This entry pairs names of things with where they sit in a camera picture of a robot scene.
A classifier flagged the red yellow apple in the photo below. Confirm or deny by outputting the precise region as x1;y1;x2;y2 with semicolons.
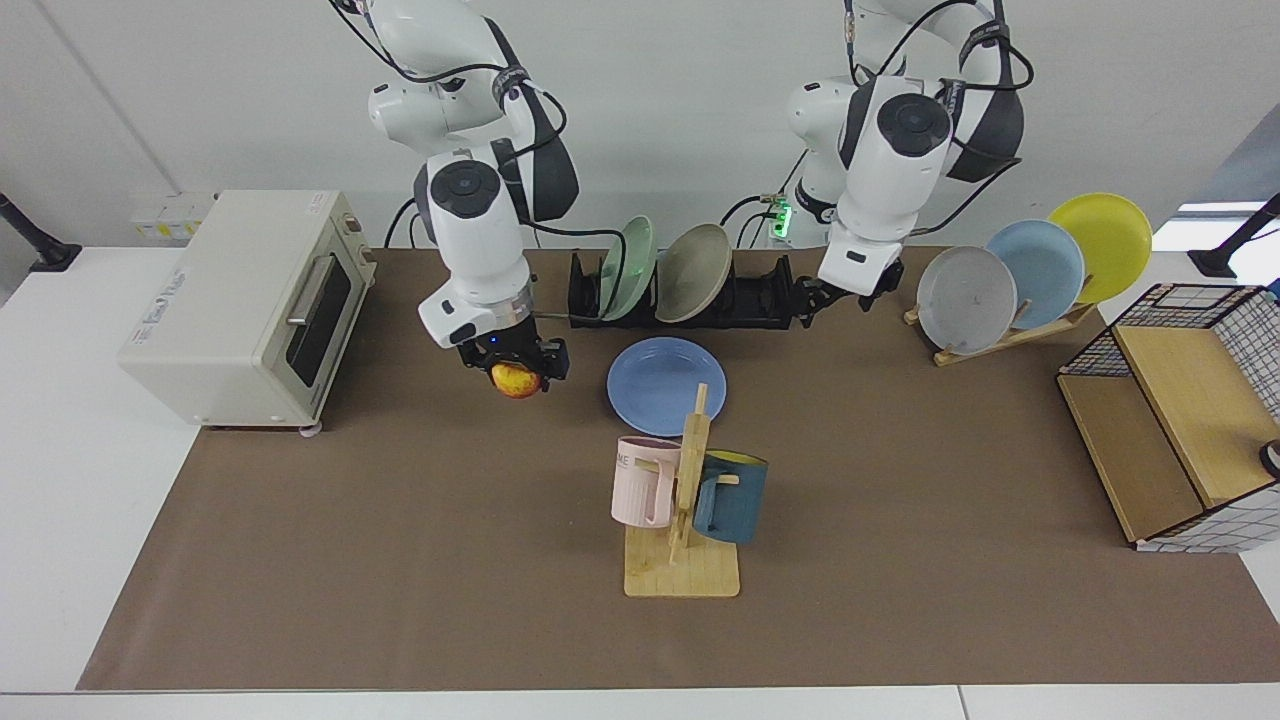
490;362;544;400

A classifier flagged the black dish rack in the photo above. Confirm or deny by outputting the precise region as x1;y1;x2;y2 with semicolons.
568;250;803;331

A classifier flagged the grey plate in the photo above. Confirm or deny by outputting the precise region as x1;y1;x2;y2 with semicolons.
916;245;1018;356

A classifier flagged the beige plate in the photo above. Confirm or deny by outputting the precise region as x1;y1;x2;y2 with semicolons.
655;223;733;324

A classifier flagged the pale green plate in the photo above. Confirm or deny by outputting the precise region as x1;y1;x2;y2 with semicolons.
598;215;660;322

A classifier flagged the light blue plate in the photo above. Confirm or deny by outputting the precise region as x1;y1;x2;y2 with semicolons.
984;219;1086;331

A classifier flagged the wooden plate rack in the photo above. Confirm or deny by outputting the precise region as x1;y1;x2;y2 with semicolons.
903;300;1098;367

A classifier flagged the yellow plate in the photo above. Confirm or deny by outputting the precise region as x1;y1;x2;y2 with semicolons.
1047;192;1154;305

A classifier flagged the pink cup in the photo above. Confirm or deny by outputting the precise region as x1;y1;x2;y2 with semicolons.
611;436;683;528

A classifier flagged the brown table cloth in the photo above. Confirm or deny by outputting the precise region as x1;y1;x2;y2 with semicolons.
77;245;1280;691

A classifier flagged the dark blue cup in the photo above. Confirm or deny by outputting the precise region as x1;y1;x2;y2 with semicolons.
692;450;770;546

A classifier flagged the wooden cup stand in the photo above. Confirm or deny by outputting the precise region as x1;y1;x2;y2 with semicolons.
624;383;742;599

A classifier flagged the pale toaster oven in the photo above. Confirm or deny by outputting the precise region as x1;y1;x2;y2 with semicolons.
117;190;378;436

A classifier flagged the black clamp stand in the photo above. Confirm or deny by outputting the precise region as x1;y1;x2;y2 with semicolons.
0;192;83;273
1188;193;1280;279

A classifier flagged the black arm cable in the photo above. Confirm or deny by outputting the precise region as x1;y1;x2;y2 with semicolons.
840;0;1036;238
330;0;626;323

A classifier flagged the wire basket with wooden floor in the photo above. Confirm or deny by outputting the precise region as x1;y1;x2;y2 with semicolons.
1057;283;1280;554

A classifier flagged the white wall socket box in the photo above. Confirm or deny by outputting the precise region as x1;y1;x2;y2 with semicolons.
130;193;219;241

